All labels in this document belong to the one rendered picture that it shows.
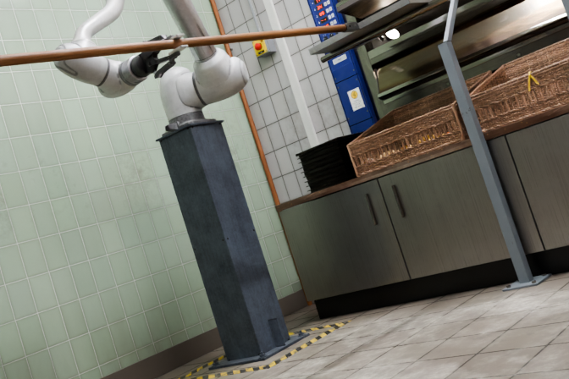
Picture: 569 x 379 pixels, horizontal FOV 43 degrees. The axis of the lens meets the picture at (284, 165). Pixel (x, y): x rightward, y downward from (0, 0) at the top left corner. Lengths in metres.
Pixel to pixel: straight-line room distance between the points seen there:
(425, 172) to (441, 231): 0.25
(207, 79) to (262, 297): 0.94
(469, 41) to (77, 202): 1.92
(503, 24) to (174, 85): 1.46
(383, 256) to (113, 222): 1.25
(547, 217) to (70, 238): 1.98
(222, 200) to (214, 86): 0.48
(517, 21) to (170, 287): 2.01
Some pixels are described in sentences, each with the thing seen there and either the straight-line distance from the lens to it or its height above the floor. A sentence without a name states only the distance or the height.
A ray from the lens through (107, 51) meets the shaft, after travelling 2.17.
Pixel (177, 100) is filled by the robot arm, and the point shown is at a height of 1.12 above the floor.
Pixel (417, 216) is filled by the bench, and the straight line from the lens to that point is 3.04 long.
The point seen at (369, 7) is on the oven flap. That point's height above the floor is 1.37.
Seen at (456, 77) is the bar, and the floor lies 0.81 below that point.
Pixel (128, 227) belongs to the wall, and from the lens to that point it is 3.52.
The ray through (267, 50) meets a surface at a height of 1.42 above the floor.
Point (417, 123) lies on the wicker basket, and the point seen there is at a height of 0.71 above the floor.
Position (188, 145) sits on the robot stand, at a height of 0.92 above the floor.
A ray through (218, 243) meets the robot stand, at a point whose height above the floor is 0.49.
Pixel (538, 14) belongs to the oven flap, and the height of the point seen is 1.00.
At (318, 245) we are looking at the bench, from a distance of 3.38.
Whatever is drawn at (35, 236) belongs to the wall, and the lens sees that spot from 3.28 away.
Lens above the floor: 0.49
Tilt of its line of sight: 4 degrees up
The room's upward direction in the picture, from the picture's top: 18 degrees counter-clockwise
